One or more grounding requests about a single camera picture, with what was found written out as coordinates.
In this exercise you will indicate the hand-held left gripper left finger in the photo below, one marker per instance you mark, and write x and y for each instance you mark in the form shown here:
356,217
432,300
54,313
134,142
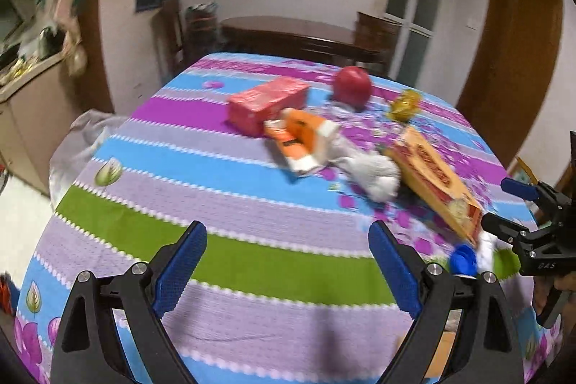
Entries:
180,271

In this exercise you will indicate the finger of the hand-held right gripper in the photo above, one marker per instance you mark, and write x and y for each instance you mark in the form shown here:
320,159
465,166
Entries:
517,186
499,226

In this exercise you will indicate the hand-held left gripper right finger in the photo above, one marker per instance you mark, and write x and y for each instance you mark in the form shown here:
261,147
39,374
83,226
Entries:
396,271

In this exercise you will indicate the small tissue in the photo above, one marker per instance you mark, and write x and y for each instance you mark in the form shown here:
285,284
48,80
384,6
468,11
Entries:
486,249

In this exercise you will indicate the person's right hand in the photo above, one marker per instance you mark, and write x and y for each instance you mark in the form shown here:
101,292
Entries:
566,287

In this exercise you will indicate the blue bottle cap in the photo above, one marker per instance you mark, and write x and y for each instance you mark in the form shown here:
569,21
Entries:
463,261

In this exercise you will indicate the floral striped tablecloth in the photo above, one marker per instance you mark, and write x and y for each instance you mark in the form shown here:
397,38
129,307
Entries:
225,204

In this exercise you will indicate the gold yellow box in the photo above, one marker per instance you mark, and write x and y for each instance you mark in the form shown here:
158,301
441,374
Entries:
432,179

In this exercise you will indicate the brown cardboard box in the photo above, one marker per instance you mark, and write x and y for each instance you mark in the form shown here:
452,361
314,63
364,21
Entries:
443,350

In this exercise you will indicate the white crumpled tissue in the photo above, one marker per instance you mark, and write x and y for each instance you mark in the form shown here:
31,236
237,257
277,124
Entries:
373,172

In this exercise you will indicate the brown wooden door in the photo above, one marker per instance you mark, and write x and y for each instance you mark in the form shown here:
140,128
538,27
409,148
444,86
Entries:
508,51

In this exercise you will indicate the gold foil wrapper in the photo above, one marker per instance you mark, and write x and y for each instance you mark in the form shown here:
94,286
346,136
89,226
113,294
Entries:
405,105

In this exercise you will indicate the orange white carton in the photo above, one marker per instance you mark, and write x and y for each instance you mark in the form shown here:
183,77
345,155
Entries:
299,139

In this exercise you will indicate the white table undercloth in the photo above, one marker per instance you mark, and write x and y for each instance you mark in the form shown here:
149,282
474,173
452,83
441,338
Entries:
85,132

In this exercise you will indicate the red box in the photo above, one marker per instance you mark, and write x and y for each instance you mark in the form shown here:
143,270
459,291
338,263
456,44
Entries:
267,105

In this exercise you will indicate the red apple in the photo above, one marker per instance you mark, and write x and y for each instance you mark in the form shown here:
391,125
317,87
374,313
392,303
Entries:
352,85

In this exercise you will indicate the dark wooden chair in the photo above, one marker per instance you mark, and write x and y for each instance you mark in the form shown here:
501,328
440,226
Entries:
375,40
173,37

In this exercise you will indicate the glass double door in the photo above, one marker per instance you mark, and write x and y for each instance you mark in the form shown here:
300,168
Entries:
416,6

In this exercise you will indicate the kitchen counter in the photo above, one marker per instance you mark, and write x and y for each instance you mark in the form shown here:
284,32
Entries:
27,109

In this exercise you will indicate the hanging beige bag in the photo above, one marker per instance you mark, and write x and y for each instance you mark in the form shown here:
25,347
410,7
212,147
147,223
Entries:
77,60

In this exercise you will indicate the basket with cloth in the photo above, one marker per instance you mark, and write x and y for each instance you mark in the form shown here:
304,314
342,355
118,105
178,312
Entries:
200,22

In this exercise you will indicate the dark wooden dining table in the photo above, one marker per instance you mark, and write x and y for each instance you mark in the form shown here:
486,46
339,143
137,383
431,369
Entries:
292,35

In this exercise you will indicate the steel kettle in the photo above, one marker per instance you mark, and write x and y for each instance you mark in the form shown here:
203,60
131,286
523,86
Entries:
49,40

